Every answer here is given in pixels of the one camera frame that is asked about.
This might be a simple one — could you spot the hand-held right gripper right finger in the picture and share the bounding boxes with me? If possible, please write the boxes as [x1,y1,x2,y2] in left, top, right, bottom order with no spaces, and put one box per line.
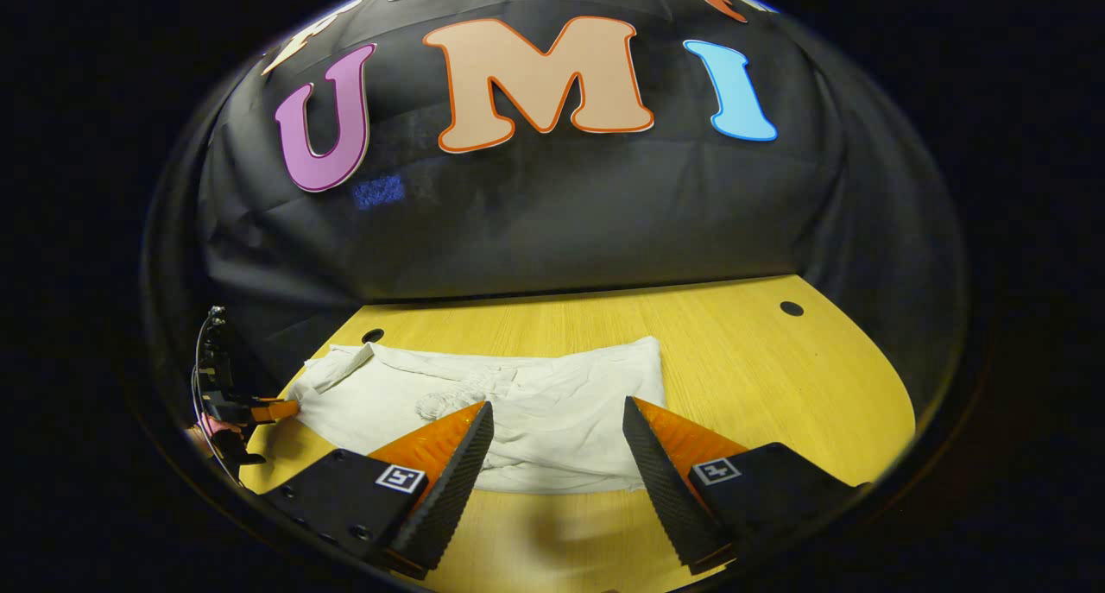
[622,395,870,576]

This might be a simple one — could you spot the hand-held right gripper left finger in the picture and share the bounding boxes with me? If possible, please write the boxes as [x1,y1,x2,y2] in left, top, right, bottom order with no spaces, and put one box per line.
[262,401,496,581]

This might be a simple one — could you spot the white jeans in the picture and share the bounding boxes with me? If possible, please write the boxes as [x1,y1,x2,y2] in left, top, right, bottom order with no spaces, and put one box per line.
[285,336,668,495]

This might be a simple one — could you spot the black backdrop cloth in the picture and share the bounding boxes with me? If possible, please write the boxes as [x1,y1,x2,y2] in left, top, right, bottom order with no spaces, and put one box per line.
[142,0,968,421]

